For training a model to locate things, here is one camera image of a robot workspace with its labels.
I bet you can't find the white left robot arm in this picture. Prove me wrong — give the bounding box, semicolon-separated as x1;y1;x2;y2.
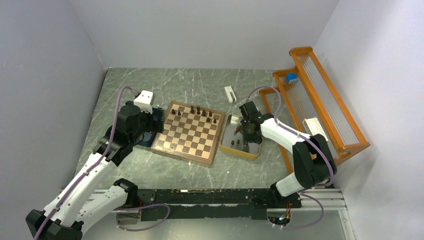
25;101;164;240

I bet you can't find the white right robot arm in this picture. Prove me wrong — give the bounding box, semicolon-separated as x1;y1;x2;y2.
239;101;337;207

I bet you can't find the dark chess pieces pile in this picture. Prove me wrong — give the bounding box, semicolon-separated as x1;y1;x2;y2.
230;125;248;148

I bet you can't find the wooden chess board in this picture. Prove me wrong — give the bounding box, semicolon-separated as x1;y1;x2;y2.
150;100;226;166

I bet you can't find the blue tray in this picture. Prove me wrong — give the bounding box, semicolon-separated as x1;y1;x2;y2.
136;131;157;148

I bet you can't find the yellow metal tin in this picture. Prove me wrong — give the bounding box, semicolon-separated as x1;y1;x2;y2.
219;114;261;160

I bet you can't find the white clip on table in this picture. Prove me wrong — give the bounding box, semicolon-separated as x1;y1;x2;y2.
224;86;237;104

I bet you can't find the white small box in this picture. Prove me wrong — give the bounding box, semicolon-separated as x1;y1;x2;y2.
302;117;329;142

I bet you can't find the orange wooden rack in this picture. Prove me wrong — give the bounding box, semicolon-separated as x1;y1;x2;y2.
259;46;370;166

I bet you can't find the blue round object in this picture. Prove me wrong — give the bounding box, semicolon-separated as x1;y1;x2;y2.
286;73;299;84

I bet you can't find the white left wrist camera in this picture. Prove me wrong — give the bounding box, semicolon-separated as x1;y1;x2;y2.
133;90;155;114

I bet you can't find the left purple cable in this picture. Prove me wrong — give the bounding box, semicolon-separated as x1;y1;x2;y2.
33;85;171;240

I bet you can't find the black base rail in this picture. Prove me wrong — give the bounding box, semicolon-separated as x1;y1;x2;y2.
137;188;302;222

